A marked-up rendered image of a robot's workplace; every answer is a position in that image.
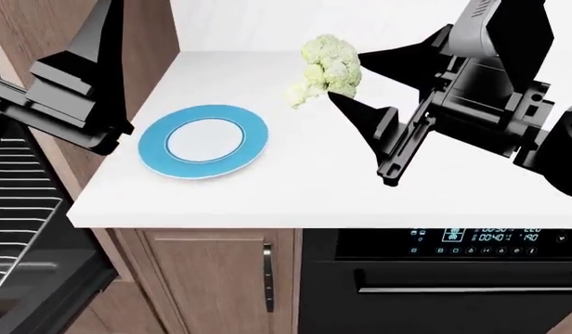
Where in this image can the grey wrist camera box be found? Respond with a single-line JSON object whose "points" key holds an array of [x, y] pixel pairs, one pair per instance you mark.
{"points": [[474, 28]]}

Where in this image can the tall wooden oven cabinet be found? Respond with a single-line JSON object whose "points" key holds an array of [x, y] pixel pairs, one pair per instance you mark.
{"points": [[146, 35]]}

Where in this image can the blue rimmed white plate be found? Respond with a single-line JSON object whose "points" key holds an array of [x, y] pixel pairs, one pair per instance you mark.
{"points": [[151, 148]]}

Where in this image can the black appliance with display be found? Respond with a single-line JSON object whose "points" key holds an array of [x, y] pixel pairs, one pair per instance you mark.
{"points": [[406, 313]]}

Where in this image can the wooden base cabinet door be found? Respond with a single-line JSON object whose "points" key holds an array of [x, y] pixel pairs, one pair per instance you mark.
{"points": [[207, 278]]}

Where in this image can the pale green broccoli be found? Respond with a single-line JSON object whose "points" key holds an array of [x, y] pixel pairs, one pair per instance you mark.
{"points": [[330, 62]]}

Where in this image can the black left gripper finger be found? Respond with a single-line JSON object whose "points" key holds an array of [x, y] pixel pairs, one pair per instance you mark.
{"points": [[63, 80]]}

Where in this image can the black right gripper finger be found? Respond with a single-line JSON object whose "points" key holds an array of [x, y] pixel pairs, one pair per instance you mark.
{"points": [[416, 66], [372, 132]]}

